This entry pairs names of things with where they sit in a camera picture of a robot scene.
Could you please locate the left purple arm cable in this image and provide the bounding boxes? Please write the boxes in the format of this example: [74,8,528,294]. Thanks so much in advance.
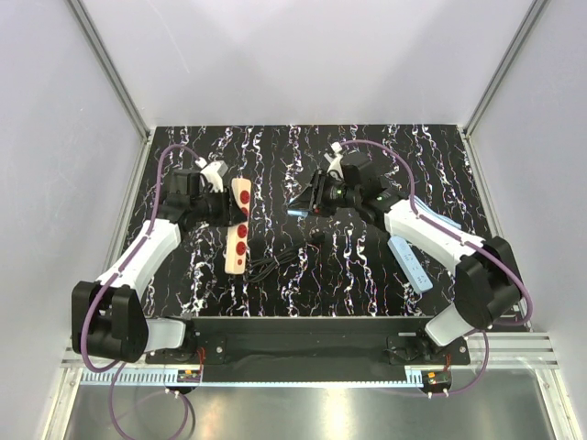
[80,145,207,440]

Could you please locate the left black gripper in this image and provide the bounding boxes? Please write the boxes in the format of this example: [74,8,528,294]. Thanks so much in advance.
[192,185,247,227]

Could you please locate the black power strip cable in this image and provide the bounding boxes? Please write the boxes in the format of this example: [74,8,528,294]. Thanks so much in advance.
[242,231,327,283]

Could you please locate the blue usb charger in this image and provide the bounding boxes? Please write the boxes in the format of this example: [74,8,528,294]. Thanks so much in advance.
[287,210,308,218]

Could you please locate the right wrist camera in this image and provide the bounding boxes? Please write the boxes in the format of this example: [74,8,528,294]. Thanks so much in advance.
[324,142,343,180]

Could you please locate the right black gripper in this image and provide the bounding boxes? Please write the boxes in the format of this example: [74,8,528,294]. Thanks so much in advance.
[288,170,360,219]

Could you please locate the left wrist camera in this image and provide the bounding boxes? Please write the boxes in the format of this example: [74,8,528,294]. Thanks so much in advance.
[195,158,227,193]

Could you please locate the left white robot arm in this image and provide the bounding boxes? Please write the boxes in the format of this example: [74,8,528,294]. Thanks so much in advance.
[72,168,252,363]

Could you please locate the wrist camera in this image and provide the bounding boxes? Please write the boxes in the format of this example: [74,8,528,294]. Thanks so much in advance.
[195,158,227,193]
[324,142,343,180]

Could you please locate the beige red power strip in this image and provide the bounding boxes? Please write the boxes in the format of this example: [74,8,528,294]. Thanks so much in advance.
[225,178,252,275]

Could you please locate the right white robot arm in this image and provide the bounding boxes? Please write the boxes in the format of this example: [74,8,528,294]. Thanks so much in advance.
[288,152,523,364]

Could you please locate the light blue power strip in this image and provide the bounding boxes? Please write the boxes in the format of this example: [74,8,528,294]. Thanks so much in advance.
[387,236,433,294]

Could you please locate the light blue coiled cable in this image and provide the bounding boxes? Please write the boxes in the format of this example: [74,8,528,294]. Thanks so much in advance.
[415,196,462,233]

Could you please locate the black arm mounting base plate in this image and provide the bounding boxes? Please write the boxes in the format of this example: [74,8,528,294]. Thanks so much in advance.
[147,316,471,366]

